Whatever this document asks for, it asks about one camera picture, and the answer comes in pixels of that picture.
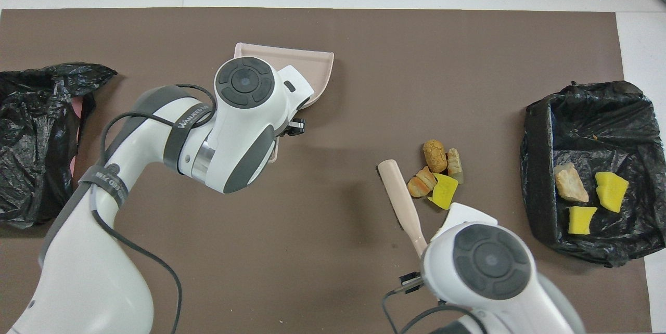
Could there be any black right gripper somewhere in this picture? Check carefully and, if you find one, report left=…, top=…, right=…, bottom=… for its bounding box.
left=398, top=271, right=425, bottom=293

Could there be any rectangular bin with black bag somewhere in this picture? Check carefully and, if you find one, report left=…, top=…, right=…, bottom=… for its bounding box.
left=520, top=81, right=666, bottom=268

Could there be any pale toy bread piece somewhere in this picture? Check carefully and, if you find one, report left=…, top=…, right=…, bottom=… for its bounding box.
left=447, top=148, right=465, bottom=185

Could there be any striped toy bread piece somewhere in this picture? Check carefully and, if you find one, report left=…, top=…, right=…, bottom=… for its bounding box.
left=553, top=162, right=590, bottom=203
left=406, top=166, right=438, bottom=198

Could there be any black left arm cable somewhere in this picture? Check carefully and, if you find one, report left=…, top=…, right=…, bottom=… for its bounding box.
left=91, top=83, right=218, bottom=334

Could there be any brown round toy bread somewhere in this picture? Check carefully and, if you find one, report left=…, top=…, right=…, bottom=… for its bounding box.
left=422, top=139, right=449, bottom=174

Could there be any beige hand brush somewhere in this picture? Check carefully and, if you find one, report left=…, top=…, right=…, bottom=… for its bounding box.
left=377, top=159, right=428, bottom=259

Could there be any brown table mat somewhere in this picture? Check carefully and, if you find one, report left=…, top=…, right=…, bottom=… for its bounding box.
left=0, top=7, right=652, bottom=334

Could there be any beige plastic dustpan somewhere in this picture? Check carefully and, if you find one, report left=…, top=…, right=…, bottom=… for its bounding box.
left=233, top=42, right=335, bottom=163

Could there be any green and yellow sponge piece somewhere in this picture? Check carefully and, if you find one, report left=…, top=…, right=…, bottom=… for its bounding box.
left=567, top=206, right=598, bottom=235

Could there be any pink bin with black bag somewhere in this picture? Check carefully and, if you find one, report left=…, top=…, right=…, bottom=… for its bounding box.
left=0, top=62, right=118, bottom=229

